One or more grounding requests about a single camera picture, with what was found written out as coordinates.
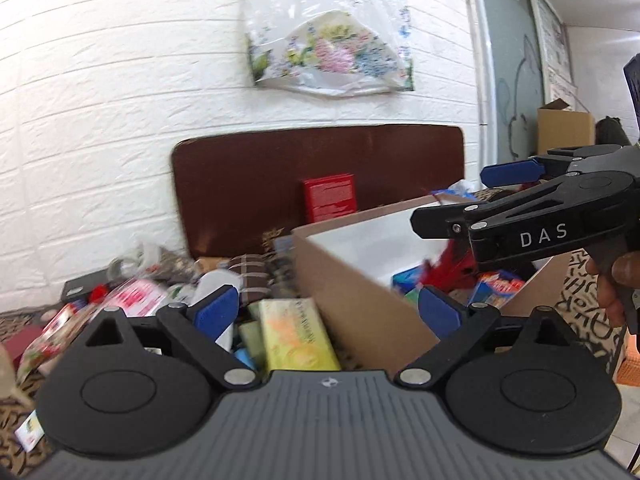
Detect dark red box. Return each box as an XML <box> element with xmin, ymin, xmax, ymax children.
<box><xmin>5</xmin><ymin>325</ymin><xmax>43</xmax><ymax>366</ymax></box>

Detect black box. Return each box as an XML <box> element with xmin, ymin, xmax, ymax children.
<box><xmin>61</xmin><ymin>270</ymin><xmax>118</xmax><ymax>303</ymax></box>

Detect blue white red packet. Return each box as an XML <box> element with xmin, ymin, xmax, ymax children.
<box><xmin>472</xmin><ymin>270</ymin><xmax>526</xmax><ymax>308</ymax></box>

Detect dark bag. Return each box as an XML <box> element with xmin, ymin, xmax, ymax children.
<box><xmin>595</xmin><ymin>116</ymin><xmax>630</xmax><ymax>148</ymax></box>

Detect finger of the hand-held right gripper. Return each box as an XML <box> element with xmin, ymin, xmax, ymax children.
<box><xmin>411</xmin><ymin>175</ymin><xmax>581</xmax><ymax>243</ymax></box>
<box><xmin>480</xmin><ymin>144</ymin><xmax>626</xmax><ymax>188</ymax></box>

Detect olive green box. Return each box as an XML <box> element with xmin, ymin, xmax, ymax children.
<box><xmin>239</xmin><ymin>320</ymin><xmax>268</xmax><ymax>366</ymax></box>

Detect red feather duster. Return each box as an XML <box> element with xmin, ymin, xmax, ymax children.
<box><xmin>425</xmin><ymin>240</ymin><xmax>478</xmax><ymax>291</ymax></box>

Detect dark brown wooden board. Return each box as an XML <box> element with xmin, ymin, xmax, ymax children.
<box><xmin>171</xmin><ymin>124</ymin><xmax>466</xmax><ymax>261</ymax></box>

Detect brown checked cloth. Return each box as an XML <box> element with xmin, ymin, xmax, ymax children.
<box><xmin>227</xmin><ymin>254</ymin><xmax>296</xmax><ymax>306</ymax></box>

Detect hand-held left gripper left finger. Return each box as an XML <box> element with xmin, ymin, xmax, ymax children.
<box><xmin>82</xmin><ymin>284</ymin><xmax>263</xmax><ymax>395</ymax></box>

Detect wall notices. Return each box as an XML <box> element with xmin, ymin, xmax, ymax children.
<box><xmin>532</xmin><ymin>0</ymin><xmax>576</xmax><ymax>106</ymax></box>

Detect white red print packet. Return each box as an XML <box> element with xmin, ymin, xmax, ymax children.
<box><xmin>107</xmin><ymin>277</ymin><xmax>173</xmax><ymax>318</ymax></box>

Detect red white long packet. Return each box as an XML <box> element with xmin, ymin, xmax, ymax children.
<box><xmin>20</xmin><ymin>302</ymin><xmax>101</xmax><ymax>376</ymax></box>

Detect leopard print blanket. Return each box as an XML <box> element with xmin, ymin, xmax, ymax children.
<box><xmin>0</xmin><ymin>187</ymin><xmax>640</xmax><ymax>480</ymax></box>

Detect floral plastic bag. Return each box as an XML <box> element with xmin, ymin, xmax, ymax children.
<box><xmin>244</xmin><ymin>0</ymin><xmax>416</xmax><ymax>96</ymax></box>

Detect person's right hand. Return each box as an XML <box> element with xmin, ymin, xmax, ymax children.
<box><xmin>587</xmin><ymin>252</ymin><xmax>640</xmax><ymax>336</ymax></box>

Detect blue snack packet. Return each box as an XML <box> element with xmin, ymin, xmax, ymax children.
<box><xmin>391</xmin><ymin>267</ymin><xmax>426</xmax><ymax>293</ymax></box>

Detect orange basket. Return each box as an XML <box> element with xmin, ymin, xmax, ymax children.
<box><xmin>617</xmin><ymin>335</ymin><xmax>640</xmax><ymax>386</ymax></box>

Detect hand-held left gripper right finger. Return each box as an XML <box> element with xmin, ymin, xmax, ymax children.
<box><xmin>395</xmin><ymin>285</ymin><xmax>581</xmax><ymax>393</ymax></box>

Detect cardboard box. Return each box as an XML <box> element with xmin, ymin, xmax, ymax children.
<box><xmin>291</xmin><ymin>192</ymin><xmax>586</xmax><ymax>376</ymax></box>

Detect yellow green box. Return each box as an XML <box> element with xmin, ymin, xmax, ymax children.
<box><xmin>259</xmin><ymin>298</ymin><xmax>342</xmax><ymax>373</ymax></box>

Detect open brown carton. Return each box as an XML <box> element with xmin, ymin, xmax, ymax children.
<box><xmin>537</xmin><ymin>99</ymin><xmax>596</xmax><ymax>158</ymax></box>

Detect crumpled clear plastic packet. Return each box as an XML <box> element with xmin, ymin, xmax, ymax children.
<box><xmin>112</xmin><ymin>242</ymin><xmax>196</xmax><ymax>286</ymax></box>

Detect small white green packet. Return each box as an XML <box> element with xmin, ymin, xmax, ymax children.
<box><xmin>15</xmin><ymin>410</ymin><xmax>42</xmax><ymax>453</ymax></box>

